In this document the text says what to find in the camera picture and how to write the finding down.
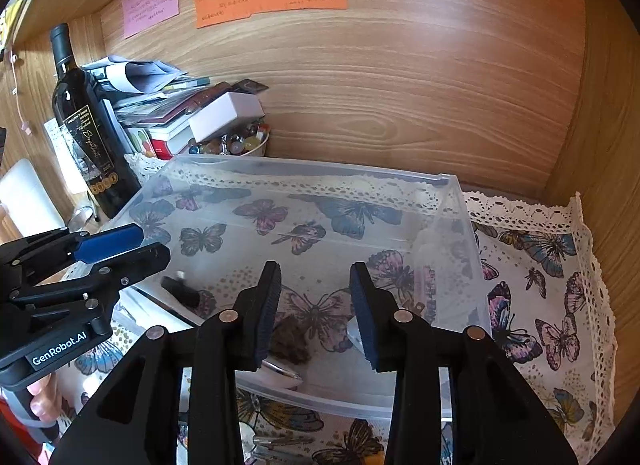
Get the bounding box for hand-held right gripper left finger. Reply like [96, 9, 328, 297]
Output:
[50, 261, 283, 465]

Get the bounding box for clear plastic container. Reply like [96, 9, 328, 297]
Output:
[102, 155, 493, 418]

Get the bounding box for bowl of coloured marbles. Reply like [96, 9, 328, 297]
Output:
[187, 122, 271, 158]

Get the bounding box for yellow sticky notes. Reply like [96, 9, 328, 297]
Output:
[0, 0, 26, 52]

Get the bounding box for clear drinking glass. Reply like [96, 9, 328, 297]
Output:
[67, 205, 102, 234]

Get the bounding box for pink hanging string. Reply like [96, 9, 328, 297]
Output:
[7, 47, 34, 136]

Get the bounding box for butterfly print lace cloth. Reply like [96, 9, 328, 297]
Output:
[65, 152, 618, 465]

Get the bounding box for white cardboard box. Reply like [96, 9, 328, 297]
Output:
[188, 91, 265, 143]

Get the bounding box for shiny metal object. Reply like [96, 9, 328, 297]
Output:
[262, 357, 304, 391]

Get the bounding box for small black object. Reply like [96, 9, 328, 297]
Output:
[161, 272, 202, 309]

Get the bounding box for person's left hand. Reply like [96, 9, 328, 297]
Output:
[26, 376, 65, 427]

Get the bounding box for folded loose papers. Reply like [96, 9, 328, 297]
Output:
[80, 55, 183, 96]

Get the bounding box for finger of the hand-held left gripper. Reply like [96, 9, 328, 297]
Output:
[0, 242, 172, 348]
[0, 223, 146, 292]

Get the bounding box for pink paper note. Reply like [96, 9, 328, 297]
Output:
[122, 0, 180, 40]

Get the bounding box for stack of books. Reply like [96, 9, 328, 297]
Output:
[112, 76, 271, 160]

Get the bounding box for brown lumpy object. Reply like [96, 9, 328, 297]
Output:
[271, 317, 312, 364]

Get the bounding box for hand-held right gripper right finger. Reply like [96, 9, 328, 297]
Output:
[349, 262, 581, 465]

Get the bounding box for dark wine bottle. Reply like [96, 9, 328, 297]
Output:
[50, 23, 143, 220]

